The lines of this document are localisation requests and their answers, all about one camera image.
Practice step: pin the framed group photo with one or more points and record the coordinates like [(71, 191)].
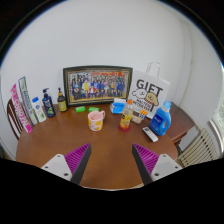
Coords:
[(96, 86)]

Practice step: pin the dark wooden chair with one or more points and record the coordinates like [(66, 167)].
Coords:
[(12, 118)]

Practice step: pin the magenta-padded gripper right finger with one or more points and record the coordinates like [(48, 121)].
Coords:
[(146, 160)]

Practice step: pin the white radiator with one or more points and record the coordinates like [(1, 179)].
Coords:
[(200, 150)]

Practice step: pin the white paper gift bag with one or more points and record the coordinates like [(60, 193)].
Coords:
[(150, 90)]

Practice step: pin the orange-capped yellow drink bottle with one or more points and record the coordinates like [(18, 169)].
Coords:
[(126, 116)]

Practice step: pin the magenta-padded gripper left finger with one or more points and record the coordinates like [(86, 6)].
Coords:
[(76, 160)]

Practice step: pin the amber pump bottle yellow label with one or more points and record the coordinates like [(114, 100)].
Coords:
[(62, 104)]

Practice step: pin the white remote control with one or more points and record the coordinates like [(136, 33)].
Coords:
[(150, 134)]

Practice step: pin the white shampoo bottle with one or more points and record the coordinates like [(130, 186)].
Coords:
[(39, 111)]

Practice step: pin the blue detergent bottle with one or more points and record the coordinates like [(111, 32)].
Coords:
[(160, 121)]

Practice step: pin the pink mug with yellow spots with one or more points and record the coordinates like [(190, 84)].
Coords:
[(95, 122)]

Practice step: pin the dark blue pump bottle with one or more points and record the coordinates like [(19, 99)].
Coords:
[(49, 106)]

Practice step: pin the colourful puzzle cube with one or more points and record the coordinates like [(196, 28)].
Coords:
[(143, 115)]

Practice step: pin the blue tissue pack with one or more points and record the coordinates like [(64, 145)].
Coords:
[(116, 107)]

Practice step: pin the small snack packet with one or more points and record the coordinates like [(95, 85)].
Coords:
[(136, 118)]

